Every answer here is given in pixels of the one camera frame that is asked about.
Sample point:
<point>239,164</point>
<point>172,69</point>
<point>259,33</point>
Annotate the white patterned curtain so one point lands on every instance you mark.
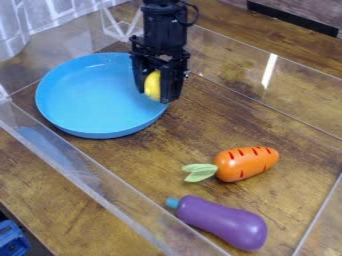
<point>25,17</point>

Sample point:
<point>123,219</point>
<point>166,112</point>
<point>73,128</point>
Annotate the blue round tray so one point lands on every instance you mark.
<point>88,98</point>

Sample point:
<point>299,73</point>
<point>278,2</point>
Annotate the clear acrylic enclosure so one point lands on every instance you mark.
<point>264,88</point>

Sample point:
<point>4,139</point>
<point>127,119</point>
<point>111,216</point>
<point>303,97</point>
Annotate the purple toy eggplant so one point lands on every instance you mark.
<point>239,227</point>

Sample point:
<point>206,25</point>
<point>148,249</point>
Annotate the orange toy carrot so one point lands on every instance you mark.
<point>234,164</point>

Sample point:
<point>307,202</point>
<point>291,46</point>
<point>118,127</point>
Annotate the black bar at back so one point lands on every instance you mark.
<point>293,19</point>

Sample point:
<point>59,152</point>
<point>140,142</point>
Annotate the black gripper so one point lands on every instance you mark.
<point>164,38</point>

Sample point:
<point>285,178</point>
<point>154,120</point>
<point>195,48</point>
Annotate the yellow toy lemon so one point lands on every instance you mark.
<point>152,85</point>

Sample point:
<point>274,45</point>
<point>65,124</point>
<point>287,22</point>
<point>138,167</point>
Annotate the blue object at corner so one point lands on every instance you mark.
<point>13,242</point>

